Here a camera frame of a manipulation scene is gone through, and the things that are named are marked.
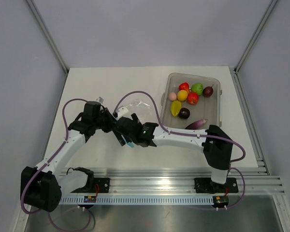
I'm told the clear zip top bag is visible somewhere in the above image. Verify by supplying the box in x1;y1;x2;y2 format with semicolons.
112;98;160;148

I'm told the dark purple toy mangosteen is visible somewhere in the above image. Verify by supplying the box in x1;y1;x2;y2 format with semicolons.
178;108;190;119

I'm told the purple toy eggplant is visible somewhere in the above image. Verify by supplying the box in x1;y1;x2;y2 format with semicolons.
185;119;207;130

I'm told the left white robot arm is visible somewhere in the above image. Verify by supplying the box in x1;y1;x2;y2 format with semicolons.
20;101;116;214

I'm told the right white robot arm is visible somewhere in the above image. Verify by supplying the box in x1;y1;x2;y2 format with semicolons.
114;114;233;194

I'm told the pink toy peach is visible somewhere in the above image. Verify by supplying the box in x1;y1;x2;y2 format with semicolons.
169;92;177;101

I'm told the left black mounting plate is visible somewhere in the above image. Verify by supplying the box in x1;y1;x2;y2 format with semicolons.
93;177;110;194

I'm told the black mounting plate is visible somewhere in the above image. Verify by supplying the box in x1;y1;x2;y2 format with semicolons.
194;177;239;194
93;177;110;194

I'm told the orange toy fruit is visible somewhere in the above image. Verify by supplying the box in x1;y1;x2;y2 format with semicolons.
177;90;188;102

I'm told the left small circuit board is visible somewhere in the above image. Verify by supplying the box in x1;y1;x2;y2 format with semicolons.
84;196;97;203

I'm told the small circuit board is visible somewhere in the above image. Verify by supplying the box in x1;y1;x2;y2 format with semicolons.
213;196;229;207
84;196;97;203

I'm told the green toy fruit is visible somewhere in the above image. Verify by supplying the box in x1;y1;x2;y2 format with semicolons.
190;83;203;95

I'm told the clear grey plastic bin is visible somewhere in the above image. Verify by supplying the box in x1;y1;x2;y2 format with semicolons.
160;73;221;129

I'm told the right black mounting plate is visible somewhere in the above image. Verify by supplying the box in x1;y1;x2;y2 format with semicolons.
194;177;239;194

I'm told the right small circuit board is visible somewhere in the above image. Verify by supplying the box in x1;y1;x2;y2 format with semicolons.
213;196;229;207

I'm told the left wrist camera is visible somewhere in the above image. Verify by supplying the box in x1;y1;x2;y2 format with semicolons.
96;97;104;104

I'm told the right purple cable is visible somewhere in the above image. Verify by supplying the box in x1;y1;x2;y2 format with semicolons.
112;90;247;211

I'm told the purple cable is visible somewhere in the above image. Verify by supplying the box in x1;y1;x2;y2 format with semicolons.
20;98;96;231
112;90;247;211

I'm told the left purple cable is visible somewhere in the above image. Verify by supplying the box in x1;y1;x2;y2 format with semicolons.
20;98;96;231

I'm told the white slotted cable duct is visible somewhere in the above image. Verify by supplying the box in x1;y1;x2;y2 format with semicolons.
59;195;214;205

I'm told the left aluminium frame post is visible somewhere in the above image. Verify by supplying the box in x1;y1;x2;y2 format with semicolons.
24;0;69;77

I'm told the aluminium frame post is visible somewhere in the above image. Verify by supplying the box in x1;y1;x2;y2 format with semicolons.
24;0;69;77
234;0;280;74

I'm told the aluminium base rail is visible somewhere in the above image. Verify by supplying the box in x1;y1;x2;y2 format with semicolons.
58;168;286;196

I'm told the right aluminium frame post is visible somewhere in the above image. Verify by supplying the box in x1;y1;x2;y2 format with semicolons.
234;0;280;74

